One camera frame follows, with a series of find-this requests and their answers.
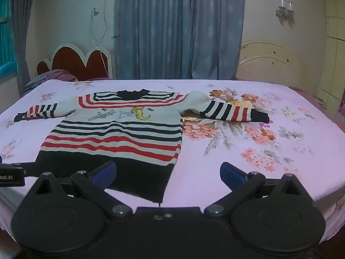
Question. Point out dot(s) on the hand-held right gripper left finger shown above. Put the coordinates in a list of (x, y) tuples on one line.
[(105, 171)]

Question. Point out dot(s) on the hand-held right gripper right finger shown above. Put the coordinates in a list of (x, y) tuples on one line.
[(231, 174)]

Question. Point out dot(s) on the pink floral bed sheet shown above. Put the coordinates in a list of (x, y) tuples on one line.
[(210, 183)]

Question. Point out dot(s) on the striped pillow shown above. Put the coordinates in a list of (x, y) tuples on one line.
[(51, 77)]

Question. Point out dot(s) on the pink bed cover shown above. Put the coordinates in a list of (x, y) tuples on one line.
[(318, 105)]

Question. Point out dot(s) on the red heart-shaped headboard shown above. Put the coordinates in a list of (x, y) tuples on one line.
[(67, 62)]

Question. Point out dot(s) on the cream arched headboard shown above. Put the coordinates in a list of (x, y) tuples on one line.
[(269, 59)]

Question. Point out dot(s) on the purple patterned cloth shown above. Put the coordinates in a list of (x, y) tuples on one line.
[(342, 108)]

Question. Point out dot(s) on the grey side curtain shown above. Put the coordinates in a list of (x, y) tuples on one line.
[(20, 45)]

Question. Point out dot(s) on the teal window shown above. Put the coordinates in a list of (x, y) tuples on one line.
[(6, 32)]

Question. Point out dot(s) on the blue-grey curtain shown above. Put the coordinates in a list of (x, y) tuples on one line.
[(175, 32)]

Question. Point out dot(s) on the cream wardrobe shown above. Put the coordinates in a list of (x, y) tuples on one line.
[(333, 59)]

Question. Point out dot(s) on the glass wall lamp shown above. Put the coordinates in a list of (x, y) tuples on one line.
[(284, 9)]

